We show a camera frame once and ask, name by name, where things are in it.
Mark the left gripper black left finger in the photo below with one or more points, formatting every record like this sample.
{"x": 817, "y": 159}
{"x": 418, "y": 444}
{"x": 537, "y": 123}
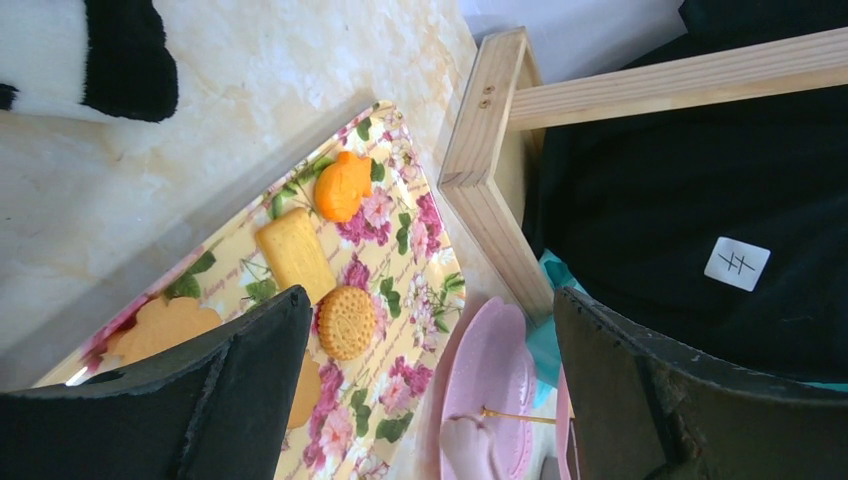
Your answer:
{"x": 214, "y": 407}

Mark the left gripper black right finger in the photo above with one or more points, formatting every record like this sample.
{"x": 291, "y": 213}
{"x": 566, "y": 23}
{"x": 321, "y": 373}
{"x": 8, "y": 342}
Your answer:
{"x": 650, "y": 407}

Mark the round smooth biscuit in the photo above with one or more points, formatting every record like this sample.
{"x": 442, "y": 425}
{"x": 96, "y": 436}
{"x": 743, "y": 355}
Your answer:
{"x": 307, "y": 394}

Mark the teal t-shirt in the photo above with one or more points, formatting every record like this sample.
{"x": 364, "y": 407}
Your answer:
{"x": 542, "y": 342}

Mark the pink cake slice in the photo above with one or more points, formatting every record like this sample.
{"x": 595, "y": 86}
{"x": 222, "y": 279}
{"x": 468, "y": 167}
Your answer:
{"x": 468, "y": 445}

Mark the flower shaped biscuit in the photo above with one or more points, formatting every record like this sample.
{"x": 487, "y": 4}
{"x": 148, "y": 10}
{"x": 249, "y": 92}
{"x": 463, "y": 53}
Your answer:
{"x": 160, "y": 325}

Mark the pink three-tier cake stand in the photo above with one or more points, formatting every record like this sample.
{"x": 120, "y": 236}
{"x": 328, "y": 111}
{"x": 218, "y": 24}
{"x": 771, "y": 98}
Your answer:
{"x": 493, "y": 368}

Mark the round ridged biscuit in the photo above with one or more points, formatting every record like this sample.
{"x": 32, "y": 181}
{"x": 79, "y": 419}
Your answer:
{"x": 346, "y": 323}

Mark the rectangular yellow biscuit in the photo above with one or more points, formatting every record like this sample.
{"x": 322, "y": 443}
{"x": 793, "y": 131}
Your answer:
{"x": 295, "y": 256}

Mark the black t-shirt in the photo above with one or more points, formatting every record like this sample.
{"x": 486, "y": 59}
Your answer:
{"x": 723, "y": 226}

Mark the floral serving tray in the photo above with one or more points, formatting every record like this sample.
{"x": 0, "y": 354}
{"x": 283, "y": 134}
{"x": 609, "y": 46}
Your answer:
{"x": 395, "y": 248}

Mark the orange fish shaped biscuit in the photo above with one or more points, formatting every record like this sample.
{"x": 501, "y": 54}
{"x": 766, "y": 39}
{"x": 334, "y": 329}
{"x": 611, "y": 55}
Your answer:
{"x": 341, "y": 187}

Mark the black and white striped cloth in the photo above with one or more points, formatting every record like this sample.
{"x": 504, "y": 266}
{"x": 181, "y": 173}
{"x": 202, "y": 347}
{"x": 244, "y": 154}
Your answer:
{"x": 88, "y": 60}

